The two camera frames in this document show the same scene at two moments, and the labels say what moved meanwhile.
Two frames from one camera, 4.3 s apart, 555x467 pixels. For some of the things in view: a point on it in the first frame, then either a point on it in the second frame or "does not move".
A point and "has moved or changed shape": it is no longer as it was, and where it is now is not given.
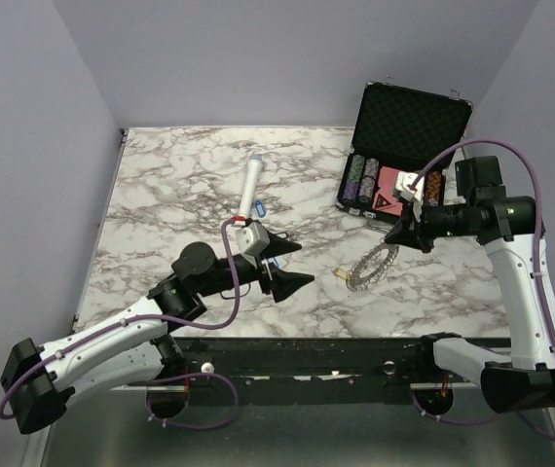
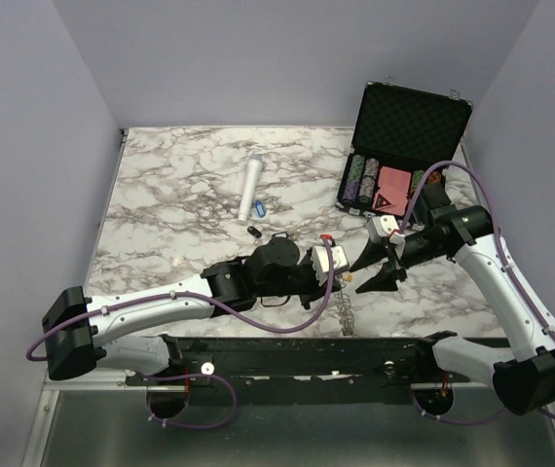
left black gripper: x=282 y=283 to x=316 y=292
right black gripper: x=407 y=236 to x=391 y=270
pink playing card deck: x=385 y=197 does not move
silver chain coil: x=372 y=267 has moved or changed shape
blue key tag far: x=260 y=207 does not move
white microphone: x=253 y=170 does not move
